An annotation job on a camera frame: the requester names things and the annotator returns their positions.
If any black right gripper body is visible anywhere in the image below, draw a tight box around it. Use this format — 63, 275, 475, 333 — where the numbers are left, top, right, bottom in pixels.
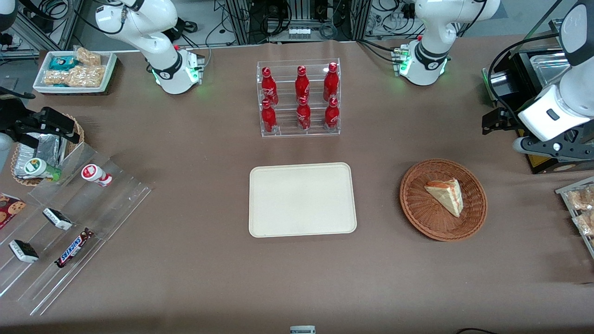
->
0, 98, 43, 141

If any triangular sandwich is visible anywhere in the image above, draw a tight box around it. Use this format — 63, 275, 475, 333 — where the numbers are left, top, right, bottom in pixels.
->
424, 179, 464, 218

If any small woven basket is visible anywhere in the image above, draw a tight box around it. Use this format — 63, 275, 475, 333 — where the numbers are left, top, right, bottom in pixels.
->
10, 114, 85, 187

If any white rectangular snack tray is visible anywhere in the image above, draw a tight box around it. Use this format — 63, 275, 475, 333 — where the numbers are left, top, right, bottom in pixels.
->
32, 50, 117, 95

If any grey metal snack tray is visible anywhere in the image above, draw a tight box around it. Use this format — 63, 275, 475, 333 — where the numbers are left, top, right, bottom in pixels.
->
555, 176, 594, 258

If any brown wicker basket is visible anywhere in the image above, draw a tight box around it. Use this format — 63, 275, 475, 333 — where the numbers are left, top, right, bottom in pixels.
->
400, 159, 488, 242

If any beige plastic tray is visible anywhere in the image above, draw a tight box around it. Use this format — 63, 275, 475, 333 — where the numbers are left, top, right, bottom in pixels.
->
249, 162, 357, 238

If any silver foil bag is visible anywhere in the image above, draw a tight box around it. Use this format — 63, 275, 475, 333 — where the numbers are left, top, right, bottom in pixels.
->
14, 134, 68, 179

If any black food warmer appliance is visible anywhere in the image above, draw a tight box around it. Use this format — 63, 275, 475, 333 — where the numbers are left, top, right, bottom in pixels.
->
482, 18, 594, 175

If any green label yogurt bottle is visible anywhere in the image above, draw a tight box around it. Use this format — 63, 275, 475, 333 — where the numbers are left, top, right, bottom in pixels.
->
24, 158, 62, 182

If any small rice cracker bag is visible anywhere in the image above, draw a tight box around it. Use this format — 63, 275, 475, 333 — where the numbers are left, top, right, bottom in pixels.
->
74, 46, 102, 66
44, 70, 70, 86

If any red label yogurt bottle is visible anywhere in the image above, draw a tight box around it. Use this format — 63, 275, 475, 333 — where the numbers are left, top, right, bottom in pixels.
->
81, 164, 113, 187

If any steel food pan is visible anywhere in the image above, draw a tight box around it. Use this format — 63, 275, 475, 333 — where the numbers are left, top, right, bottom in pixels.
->
533, 52, 570, 88

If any large rice cracker bag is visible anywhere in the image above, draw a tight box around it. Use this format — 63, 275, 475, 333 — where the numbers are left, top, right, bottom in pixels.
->
67, 65, 106, 88

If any teal snack packet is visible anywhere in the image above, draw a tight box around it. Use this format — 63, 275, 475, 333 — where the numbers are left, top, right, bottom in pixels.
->
49, 56, 77, 71

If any black white snack bar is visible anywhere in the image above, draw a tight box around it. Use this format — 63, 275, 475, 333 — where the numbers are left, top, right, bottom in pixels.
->
9, 239, 39, 264
43, 207, 73, 231

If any clear acrylic stepped stand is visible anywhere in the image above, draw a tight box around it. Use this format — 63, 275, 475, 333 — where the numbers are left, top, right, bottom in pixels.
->
0, 141, 153, 316

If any chocolate chip cookie pack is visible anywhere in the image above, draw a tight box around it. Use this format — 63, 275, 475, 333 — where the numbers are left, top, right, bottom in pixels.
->
0, 193, 27, 230

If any clear bag of pastries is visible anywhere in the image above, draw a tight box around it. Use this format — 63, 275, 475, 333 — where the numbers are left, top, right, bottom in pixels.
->
573, 211, 594, 237
567, 186, 594, 212

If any snickers chocolate bar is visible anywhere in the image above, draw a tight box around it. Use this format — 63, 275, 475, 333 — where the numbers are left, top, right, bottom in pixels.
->
55, 227, 94, 269

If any red cola bottle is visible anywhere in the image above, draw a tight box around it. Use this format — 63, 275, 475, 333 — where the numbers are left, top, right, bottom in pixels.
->
261, 99, 278, 134
261, 67, 279, 106
323, 62, 339, 102
324, 97, 340, 130
295, 65, 310, 100
297, 96, 312, 131

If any clear acrylic bottle rack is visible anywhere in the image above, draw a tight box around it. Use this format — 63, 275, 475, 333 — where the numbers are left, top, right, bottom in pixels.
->
257, 58, 341, 138

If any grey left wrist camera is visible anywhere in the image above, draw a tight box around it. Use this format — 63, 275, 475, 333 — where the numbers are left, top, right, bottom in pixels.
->
512, 132, 594, 162

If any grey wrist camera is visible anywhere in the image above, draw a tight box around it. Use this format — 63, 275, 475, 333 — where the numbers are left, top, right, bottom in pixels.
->
512, 132, 594, 162
0, 134, 13, 173

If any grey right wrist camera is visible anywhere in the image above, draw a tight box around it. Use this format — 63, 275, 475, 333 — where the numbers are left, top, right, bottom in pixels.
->
0, 134, 13, 173

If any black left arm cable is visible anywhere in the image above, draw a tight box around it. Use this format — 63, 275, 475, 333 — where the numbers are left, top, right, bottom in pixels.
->
487, 33, 562, 119

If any aluminium frame rack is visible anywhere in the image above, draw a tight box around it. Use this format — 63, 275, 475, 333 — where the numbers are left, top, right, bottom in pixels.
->
226, 0, 373, 45

